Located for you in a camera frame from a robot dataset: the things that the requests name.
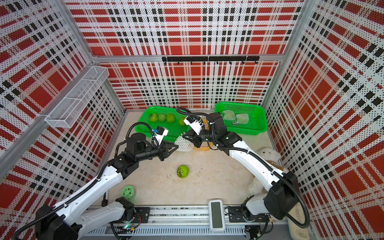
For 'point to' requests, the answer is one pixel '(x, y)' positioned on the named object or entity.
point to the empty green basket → (257, 123)
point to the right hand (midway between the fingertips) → (186, 135)
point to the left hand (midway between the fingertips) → (178, 145)
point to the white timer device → (216, 214)
